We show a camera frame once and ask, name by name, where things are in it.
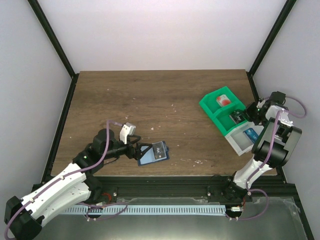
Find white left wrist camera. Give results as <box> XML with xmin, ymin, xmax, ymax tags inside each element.
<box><xmin>119</xmin><ymin>122</ymin><xmax>136</xmax><ymax>145</ymax></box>

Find white bin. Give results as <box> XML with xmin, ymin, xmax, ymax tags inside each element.
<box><xmin>225</xmin><ymin>122</ymin><xmax>263</xmax><ymax>156</ymax></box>

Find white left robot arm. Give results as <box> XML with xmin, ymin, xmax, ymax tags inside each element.
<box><xmin>4</xmin><ymin>126</ymin><xmax>153</xmax><ymax>240</ymax></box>

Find black frame post left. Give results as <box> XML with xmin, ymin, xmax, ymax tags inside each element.
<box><xmin>26</xmin><ymin>0</ymin><xmax>77</xmax><ymax>80</ymax></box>

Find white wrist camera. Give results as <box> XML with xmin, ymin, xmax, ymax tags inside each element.
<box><xmin>119</xmin><ymin>122</ymin><xmax>136</xmax><ymax>145</ymax></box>
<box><xmin>256</xmin><ymin>97</ymin><xmax>269</xmax><ymax>109</ymax></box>

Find red white card in bin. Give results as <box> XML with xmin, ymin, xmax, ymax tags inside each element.
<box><xmin>216</xmin><ymin>94</ymin><xmax>232</xmax><ymax>107</ymax></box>

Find green bin far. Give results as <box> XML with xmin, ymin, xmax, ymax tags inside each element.
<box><xmin>199</xmin><ymin>86</ymin><xmax>241</xmax><ymax>119</ymax></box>

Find light blue slotted cable duct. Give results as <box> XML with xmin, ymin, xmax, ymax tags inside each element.
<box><xmin>62</xmin><ymin>205</ymin><xmax>226</xmax><ymax>216</ymax></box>

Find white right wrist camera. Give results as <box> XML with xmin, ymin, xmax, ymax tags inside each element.
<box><xmin>256</xmin><ymin>97</ymin><xmax>269</xmax><ymax>109</ymax></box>

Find black front frame rail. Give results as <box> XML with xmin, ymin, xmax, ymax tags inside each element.
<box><xmin>32</xmin><ymin>176</ymin><xmax>296</xmax><ymax>203</ymax></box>

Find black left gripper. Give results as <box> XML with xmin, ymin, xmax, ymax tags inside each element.
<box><xmin>103</xmin><ymin>135</ymin><xmax>153</xmax><ymax>161</ymax></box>

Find blue card in bin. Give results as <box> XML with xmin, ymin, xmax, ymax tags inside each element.
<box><xmin>243</xmin><ymin>127</ymin><xmax>259</xmax><ymax>143</ymax></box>

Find green bin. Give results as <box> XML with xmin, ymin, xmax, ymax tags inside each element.
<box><xmin>199</xmin><ymin>86</ymin><xmax>241</xmax><ymax>119</ymax></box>
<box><xmin>213</xmin><ymin>102</ymin><xmax>248</xmax><ymax>137</ymax></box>

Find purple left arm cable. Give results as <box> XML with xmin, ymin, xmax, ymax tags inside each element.
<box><xmin>4</xmin><ymin>120</ymin><xmax>131</xmax><ymax>239</ymax></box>

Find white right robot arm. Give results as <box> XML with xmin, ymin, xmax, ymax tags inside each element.
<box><xmin>221</xmin><ymin>91</ymin><xmax>302</xmax><ymax>202</ymax></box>

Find blue leather card holder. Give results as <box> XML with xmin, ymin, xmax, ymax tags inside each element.
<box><xmin>137</xmin><ymin>141</ymin><xmax>170</xmax><ymax>166</ymax></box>

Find black frame post right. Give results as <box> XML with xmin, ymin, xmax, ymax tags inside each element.
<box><xmin>248</xmin><ymin>0</ymin><xmax>297</xmax><ymax>76</ymax></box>

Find green bin middle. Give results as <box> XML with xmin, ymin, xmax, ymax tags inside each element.
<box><xmin>213</xmin><ymin>102</ymin><xmax>248</xmax><ymax>137</ymax></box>

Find black frame post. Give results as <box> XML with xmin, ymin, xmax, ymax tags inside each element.
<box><xmin>248</xmin><ymin>0</ymin><xmax>297</xmax><ymax>76</ymax></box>
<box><xmin>26</xmin><ymin>0</ymin><xmax>77</xmax><ymax>80</ymax></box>

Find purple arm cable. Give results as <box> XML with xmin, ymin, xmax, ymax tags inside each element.
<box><xmin>234</xmin><ymin>94</ymin><xmax>307</xmax><ymax>222</ymax></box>
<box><xmin>4</xmin><ymin>120</ymin><xmax>131</xmax><ymax>239</ymax></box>

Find metal front plate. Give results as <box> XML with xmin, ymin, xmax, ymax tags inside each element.
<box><xmin>37</xmin><ymin>197</ymin><xmax>308</xmax><ymax>240</ymax></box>

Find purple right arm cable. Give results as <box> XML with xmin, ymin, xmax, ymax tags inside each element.
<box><xmin>234</xmin><ymin>94</ymin><xmax>307</xmax><ymax>222</ymax></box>

